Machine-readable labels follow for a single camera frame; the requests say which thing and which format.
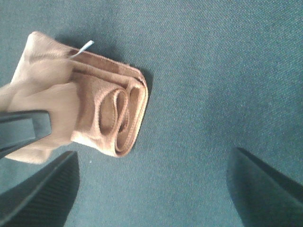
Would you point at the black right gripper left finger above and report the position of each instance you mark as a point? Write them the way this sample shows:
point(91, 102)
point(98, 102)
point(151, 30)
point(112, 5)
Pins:
point(46, 198)

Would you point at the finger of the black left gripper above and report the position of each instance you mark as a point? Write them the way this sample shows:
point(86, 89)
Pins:
point(21, 128)

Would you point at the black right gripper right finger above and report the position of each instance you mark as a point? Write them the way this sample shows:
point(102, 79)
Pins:
point(263, 196)

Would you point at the brown microfiber towel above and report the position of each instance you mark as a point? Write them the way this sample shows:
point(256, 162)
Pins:
point(91, 100)

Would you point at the black fabric table cover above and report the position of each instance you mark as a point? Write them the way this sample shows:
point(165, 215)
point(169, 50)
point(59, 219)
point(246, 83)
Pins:
point(220, 74)

